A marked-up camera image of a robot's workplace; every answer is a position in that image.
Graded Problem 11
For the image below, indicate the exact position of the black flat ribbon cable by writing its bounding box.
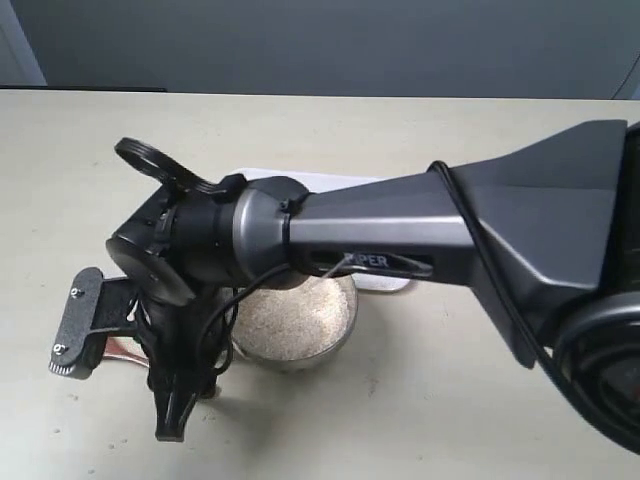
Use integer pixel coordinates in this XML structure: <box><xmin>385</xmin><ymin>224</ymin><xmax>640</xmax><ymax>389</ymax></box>
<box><xmin>113</xmin><ymin>136</ymin><xmax>249</xmax><ymax>197</ymax></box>

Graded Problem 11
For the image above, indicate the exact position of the brown wooden spoon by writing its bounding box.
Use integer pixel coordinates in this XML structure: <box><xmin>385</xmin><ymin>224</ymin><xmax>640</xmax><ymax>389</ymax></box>
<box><xmin>103</xmin><ymin>337</ymin><xmax>149</xmax><ymax>368</ymax></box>

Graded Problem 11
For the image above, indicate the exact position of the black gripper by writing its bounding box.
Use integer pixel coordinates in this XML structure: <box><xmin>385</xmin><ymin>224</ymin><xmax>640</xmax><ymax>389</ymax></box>
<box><xmin>48</xmin><ymin>267</ymin><xmax>233</xmax><ymax>442</ymax></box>

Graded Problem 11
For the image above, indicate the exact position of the steel bowl of rice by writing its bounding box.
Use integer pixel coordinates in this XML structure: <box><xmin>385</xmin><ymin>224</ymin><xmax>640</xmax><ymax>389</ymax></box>
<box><xmin>231</xmin><ymin>276</ymin><xmax>358</xmax><ymax>372</ymax></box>

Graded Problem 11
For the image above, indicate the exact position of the thin black round cable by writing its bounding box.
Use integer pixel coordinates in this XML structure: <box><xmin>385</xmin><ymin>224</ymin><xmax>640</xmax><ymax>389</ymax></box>
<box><xmin>197</xmin><ymin>159</ymin><xmax>596</xmax><ymax>396</ymax></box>

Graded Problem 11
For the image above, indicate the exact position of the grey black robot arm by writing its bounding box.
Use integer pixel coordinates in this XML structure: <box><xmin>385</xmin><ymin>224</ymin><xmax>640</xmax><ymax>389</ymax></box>
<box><xmin>49</xmin><ymin>120</ymin><xmax>639</xmax><ymax>451</ymax></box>

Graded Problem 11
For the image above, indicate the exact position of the white rectangular plastic tray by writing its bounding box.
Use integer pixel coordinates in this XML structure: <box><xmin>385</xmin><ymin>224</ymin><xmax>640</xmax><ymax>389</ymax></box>
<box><xmin>232</xmin><ymin>167</ymin><xmax>410</xmax><ymax>293</ymax></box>

